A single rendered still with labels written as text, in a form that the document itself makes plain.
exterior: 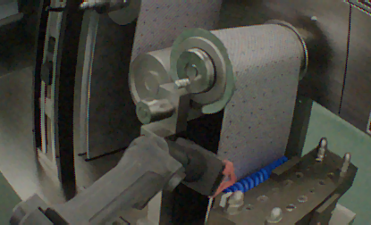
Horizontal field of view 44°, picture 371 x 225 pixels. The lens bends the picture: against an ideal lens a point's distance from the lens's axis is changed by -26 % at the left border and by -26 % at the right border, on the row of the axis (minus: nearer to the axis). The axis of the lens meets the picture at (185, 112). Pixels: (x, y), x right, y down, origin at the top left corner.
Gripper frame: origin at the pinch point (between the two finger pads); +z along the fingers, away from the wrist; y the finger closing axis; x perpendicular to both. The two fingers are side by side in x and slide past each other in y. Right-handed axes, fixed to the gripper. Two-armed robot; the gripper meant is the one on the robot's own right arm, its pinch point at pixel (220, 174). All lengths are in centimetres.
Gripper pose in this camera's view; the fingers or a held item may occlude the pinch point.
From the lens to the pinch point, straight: 107.1
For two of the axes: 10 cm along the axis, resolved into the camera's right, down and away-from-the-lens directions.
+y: 7.0, 3.8, -6.1
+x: 4.5, -8.9, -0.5
